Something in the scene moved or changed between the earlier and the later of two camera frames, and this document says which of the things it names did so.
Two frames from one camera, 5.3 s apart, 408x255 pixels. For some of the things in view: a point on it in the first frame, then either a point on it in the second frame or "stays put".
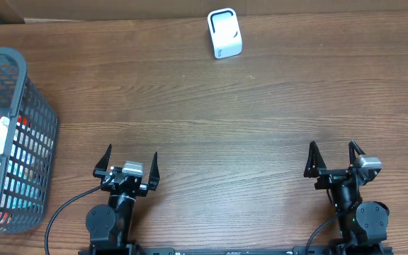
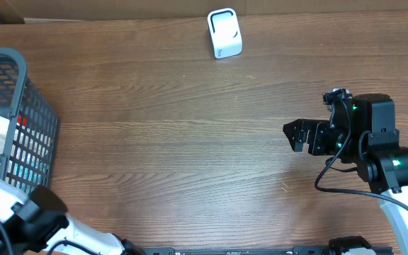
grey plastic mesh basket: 24,174 stays put
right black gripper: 335,176 to 321,137
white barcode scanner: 225,32 stays put
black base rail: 243,251 stays put
